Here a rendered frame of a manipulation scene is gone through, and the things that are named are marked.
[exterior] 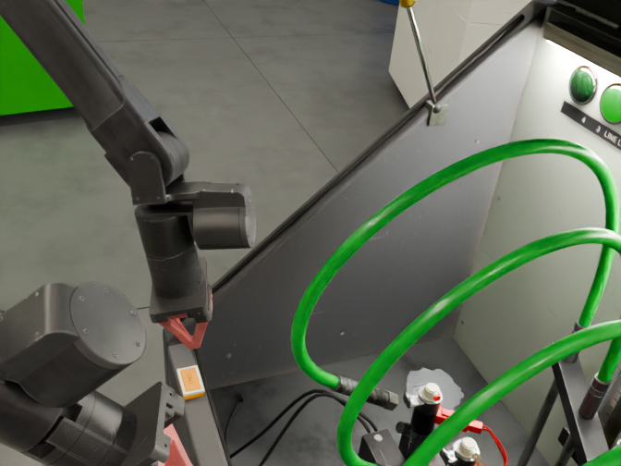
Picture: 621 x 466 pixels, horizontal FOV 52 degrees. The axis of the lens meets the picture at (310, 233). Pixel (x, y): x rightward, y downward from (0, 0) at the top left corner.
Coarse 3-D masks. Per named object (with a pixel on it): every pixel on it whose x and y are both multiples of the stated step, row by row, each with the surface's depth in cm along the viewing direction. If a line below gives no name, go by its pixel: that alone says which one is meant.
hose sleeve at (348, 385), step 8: (344, 376) 69; (344, 384) 68; (352, 384) 69; (336, 392) 68; (344, 392) 68; (376, 392) 71; (384, 392) 72; (368, 400) 71; (376, 400) 71; (384, 400) 72
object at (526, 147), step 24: (504, 144) 58; (528, 144) 58; (552, 144) 59; (576, 144) 60; (456, 168) 56; (600, 168) 62; (408, 192) 56; (384, 216) 57; (360, 240) 57; (336, 264) 58; (600, 264) 73; (312, 288) 59; (600, 288) 74; (336, 384) 67
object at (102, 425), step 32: (160, 384) 47; (64, 416) 42; (96, 416) 43; (128, 416) 46; (160, 416) 45; (32, 448) 42; (64, 448) 42; (96, 448) 43; (128, 448) 44; (160, 448) 43
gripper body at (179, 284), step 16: (176, 256) 71; (192, 256) 73; (160, 272) 72; (176, 272) 72; (192, 272) 73; (160, 288) 73; (176, 288) 73; (192, 288) 74; (160, 304) 73; (176, 304) 73; (192, 304) 72; (160, 320) 72
